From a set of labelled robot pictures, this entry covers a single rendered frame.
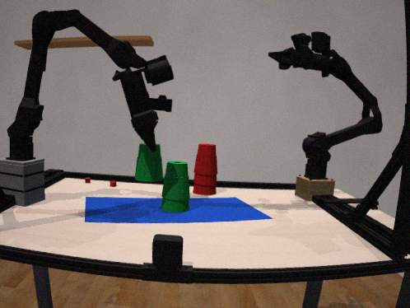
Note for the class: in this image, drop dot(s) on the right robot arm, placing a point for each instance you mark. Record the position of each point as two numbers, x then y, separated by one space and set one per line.
318 147

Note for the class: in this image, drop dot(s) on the blue flat mat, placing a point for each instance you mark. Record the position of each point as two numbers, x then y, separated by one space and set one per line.
148 210

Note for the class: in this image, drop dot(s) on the green cup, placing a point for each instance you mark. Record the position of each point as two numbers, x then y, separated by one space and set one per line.
176 181
170 205
149 164

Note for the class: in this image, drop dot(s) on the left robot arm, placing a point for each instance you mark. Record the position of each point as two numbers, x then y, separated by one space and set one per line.
44 25

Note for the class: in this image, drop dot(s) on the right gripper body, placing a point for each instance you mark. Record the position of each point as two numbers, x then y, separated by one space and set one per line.
305 54

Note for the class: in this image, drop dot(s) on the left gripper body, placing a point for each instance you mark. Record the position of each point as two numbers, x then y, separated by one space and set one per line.
137 103

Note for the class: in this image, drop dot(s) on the red cup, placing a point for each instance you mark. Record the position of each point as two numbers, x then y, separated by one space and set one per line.
204 189
205 179
206 160

